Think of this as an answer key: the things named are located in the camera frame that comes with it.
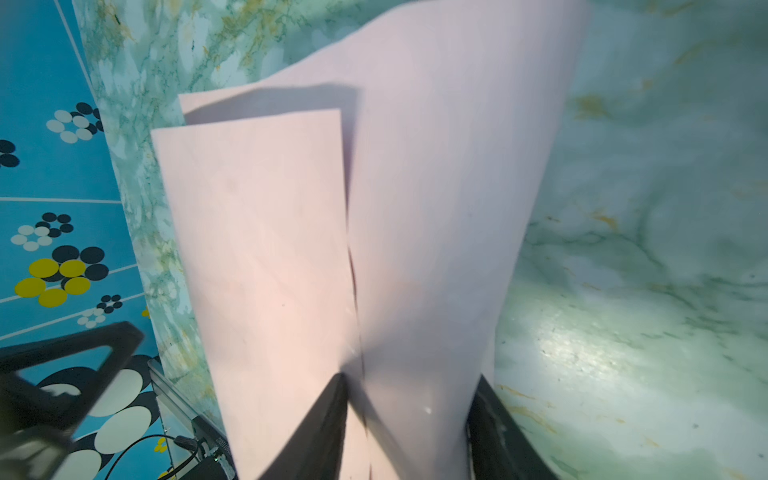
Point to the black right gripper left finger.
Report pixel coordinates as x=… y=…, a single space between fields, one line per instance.
x=315 y=450

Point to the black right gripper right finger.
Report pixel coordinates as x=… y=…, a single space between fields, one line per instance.
x=499 y=448

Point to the aluminium front rail base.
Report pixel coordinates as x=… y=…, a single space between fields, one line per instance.
x=213 y=459

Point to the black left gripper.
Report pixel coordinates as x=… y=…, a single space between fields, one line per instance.
x=35 y=424

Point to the purple wrapping paper sheet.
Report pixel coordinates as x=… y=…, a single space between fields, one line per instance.
x=361 y=212

